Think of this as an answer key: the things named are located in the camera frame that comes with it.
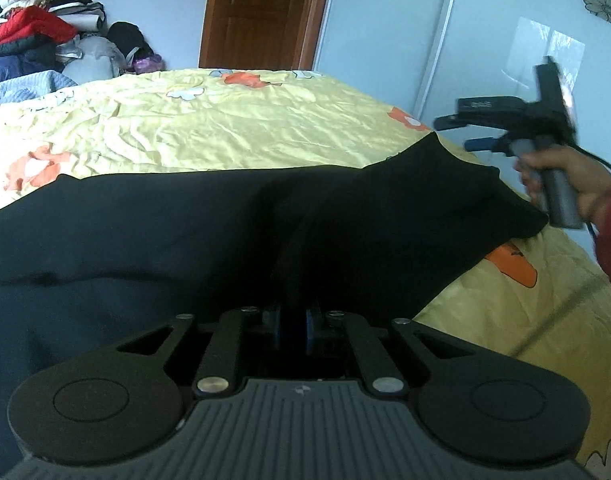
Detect black bag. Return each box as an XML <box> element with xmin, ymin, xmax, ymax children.
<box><xmin>106</xmin><ymin>21</ymin><xmax>154</xmax><ymax>62</ymax></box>

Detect yellow carrot print bed sheet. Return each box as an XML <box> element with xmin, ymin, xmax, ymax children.
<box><xmin>0</xmin><ymin>67</ymin><xmax>611</xmax><ymax>480</ymax></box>

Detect person's right hand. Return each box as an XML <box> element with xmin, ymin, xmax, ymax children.
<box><xmin>514</xmin><ymin>147</ymin><xmax>611</xmax><ymax>213</ymax></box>

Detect purple bag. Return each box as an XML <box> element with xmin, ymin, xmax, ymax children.
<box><xmin>132</xmin><ymin>53</ymin><xmax>164</xmax><ymax>74</ymax></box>

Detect pile of folded clothes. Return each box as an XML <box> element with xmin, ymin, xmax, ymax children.
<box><xmin>0</xmin><ymin>0</ymin><xmax>106</xmax><ymax>86</ymax></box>

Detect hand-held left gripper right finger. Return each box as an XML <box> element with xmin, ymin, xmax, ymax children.
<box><xmin>301</xmin><ymin>307</ymin><xmax>479</xmax><ymax>398</ymax></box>

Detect white flower print wardrobe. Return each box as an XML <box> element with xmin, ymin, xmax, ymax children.
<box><xmin>313</xmin><ymin>0</ymin><xmax>611</xmax><ymax>176</ymax></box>

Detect black pants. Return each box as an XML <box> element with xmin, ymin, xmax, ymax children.
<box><xmin>0</xmin><ymin>132</ymin><xmax>549</xmax><ymax>476</ymax></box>

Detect light blue quilt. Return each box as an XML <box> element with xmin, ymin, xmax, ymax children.
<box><xmin>0</xmin><ymin>70</ymin><xmax>79</xmax><ymax>108</ymax></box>

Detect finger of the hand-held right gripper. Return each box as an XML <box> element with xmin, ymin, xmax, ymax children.
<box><xmin>464</xmin><ymin>136</ymin><xmax>510</xmax><ymax>154</ymax></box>
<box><xmin>434</xmin><ymin>114</ymin><xmax>511</xmax><ymax>133</ymax></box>

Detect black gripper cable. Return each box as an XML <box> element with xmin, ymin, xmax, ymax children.
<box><xmin>570</xmin><ymin>142</ymin><xmax>611</xmax><ymax>241</ymax></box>

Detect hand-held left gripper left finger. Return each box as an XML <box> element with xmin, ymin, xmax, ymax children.
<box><xmin>116</xmin><ymin>305</ymin><xmax>285</xmax><ymax>401</ymax></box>

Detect grey cloth bundle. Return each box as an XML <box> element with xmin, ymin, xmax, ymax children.
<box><xmin>58</xmin><ymin>35</ymin><xmax>127</xmax><ymax>83</ymax></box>

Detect brown wooden door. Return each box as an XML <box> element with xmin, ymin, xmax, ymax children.
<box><xmin>199</xmin><ymin>0</ymin><xmax>336</xmax><ymax>71</ymax></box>

